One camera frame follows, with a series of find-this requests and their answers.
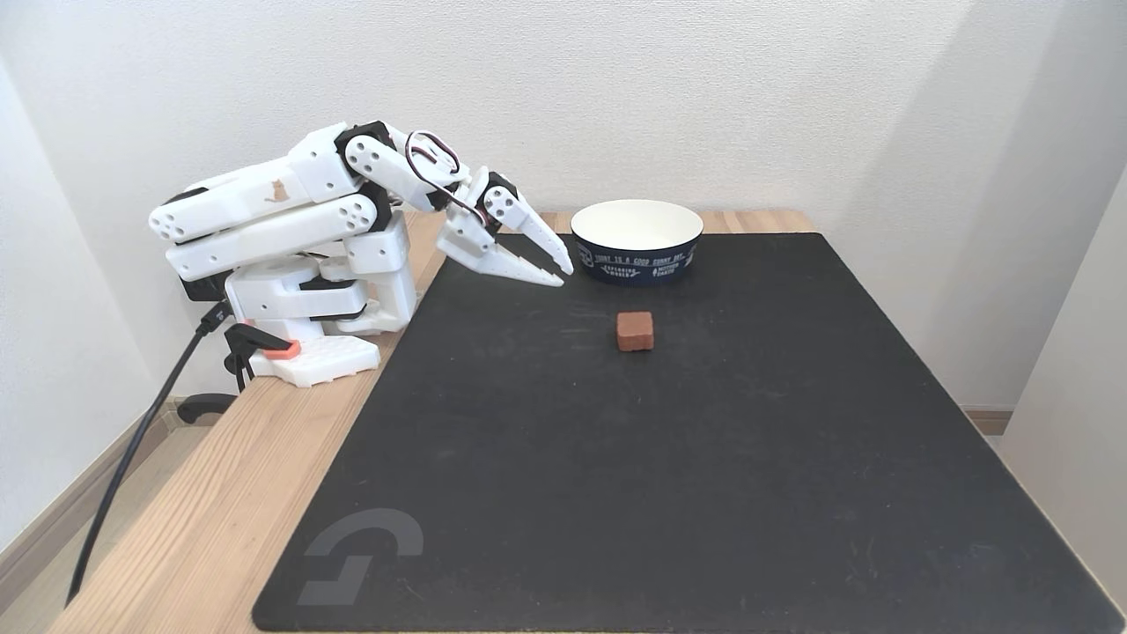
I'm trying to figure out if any black desk mat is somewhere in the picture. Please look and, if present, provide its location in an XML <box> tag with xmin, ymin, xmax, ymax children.
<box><xmin>251</xmin><ymin>231</ymin><xmax>1127</xmax><ymax>634</ymax></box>

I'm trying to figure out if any navy paper bowl white print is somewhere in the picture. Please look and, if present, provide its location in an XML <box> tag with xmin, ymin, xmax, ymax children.
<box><xmin>571</xmin><ymin>199</ymin><xmax>704</xmax><ymax>287</ymax></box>

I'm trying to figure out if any black power cable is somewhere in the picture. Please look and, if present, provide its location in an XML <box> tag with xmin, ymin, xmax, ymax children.
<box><xmin>65</xmin><ymin>299</ymin><xmax>234</xmax><ymax>608</ymax></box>

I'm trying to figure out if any black clamp orange pad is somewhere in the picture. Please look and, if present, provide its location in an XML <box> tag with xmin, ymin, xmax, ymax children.
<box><xmin>176</xmin><ymin>322</ymin><xmax>303</xmax><ymax>426</ymax></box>

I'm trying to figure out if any red black white servo wire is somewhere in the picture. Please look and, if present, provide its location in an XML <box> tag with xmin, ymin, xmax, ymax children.
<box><xmin>404</xmin><ymin>130</ymin><xmax>488</xmax><ymax>226</ymax></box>

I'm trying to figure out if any red-brown brick toy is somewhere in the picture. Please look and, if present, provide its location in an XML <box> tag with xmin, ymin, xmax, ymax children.
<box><xmin>615</xmin><ymin>311</ymin><xmax>656</xmax><ymax>353</ymax></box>

